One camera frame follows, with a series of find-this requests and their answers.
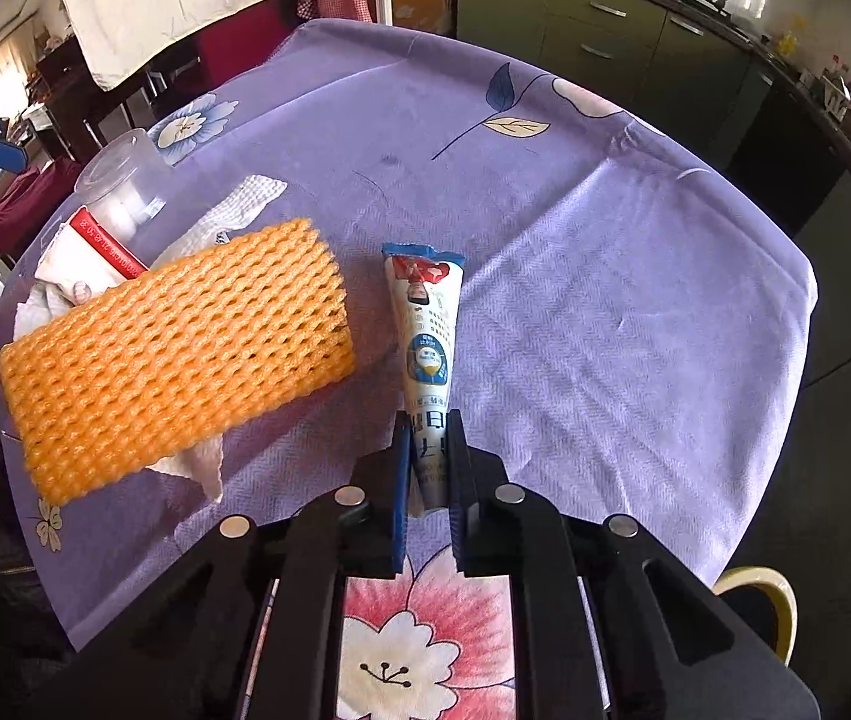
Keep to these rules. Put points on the green lower cabinets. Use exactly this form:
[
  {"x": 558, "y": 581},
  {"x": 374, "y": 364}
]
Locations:
[{"x": 715, "y": 92}]

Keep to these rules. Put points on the clear plastic cup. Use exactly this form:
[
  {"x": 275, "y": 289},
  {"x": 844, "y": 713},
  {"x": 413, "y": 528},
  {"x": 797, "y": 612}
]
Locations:
[{"x": 126, "y": 187}]

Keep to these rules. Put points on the white blue tube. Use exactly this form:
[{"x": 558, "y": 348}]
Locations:
[{"x": 424, "y": 285}]

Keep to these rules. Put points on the white tissue paper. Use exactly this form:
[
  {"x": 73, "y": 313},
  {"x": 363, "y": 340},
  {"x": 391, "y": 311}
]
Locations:
[{"x": 90, "y": 386}]

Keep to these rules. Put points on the purple floral tablecloth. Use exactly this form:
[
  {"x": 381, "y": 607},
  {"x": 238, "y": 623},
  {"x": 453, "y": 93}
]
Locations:
[{"x": 631, "y": 333}]

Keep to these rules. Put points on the yellow rimmed trash bin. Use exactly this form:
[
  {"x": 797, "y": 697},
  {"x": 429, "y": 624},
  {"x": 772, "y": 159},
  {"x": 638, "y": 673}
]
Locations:
[{"x": 767, "y": 604}]

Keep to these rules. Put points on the orange foam net sleeve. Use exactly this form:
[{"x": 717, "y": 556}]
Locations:
[{"x": 281, "y": 328}]

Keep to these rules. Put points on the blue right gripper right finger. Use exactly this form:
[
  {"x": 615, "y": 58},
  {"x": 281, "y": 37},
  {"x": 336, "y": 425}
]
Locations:
[{"x": 457, "y": 455}]

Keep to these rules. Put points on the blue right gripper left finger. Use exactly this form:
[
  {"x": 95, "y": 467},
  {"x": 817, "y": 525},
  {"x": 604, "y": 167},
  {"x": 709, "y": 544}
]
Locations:
[{"x": 403, "y": 452}]

